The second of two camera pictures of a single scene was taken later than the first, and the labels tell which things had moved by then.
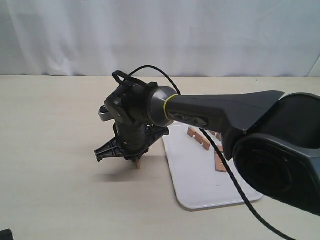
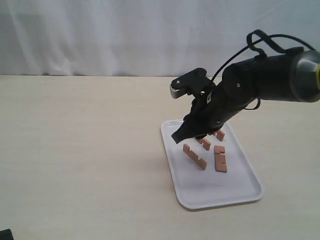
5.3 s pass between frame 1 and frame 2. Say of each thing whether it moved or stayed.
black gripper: moved
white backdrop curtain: stayed
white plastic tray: stayed
